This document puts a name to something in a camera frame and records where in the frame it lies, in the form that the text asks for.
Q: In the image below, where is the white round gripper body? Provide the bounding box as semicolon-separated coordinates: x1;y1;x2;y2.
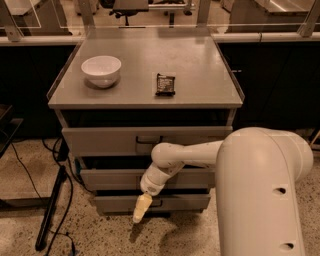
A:
140;174;164;196

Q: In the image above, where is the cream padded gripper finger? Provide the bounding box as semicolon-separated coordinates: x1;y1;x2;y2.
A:
133;193;152;223

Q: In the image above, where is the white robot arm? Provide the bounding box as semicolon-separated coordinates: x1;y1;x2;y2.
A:
133;127;313;256

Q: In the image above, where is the grey top drawer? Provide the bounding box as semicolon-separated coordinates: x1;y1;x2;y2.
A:
62;126;233;157

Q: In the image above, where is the grey drawer cabinet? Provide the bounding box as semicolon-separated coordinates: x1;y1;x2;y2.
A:
49;28;243;202

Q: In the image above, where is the black floor bar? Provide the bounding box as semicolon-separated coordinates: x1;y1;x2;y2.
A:
35;166;66;251

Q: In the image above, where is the dark snack bar packet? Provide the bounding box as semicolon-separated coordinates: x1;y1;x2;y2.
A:
155;73;175;96

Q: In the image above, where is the white ceramic bowl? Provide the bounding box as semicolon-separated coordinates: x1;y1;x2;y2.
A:
81;55;122;88

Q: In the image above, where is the dark side table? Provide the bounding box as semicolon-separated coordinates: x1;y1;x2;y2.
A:
0;104;24;158

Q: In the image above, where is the black office chair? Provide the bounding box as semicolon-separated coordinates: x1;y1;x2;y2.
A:
99;0;194;27

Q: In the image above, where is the black floor cable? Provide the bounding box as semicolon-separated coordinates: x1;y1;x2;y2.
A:
0;129;94;256

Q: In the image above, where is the white horizontal rail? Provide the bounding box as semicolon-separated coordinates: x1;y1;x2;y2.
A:
0;31;320;47

